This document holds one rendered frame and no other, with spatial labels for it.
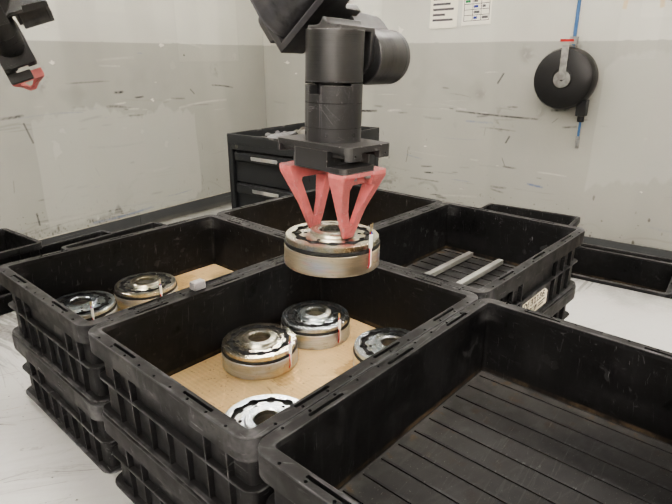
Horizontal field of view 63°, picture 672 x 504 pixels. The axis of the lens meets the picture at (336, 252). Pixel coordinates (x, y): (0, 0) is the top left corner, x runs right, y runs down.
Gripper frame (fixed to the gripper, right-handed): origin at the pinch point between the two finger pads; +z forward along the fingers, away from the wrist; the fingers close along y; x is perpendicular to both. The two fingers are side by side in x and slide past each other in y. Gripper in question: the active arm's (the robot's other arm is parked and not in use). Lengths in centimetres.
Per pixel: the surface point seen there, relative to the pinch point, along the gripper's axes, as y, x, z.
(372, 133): 132, -168, 16
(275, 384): 7.9, 1.3, 22.8
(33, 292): 36.4, 19.2, 13.6
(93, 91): 341, -126, 7
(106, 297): 43.4, 6.7, 20.5
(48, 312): 31.1, 19.4, 14.6
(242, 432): -7.2, 17.8, 13.0
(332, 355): 7.5, -8.9, 22.6
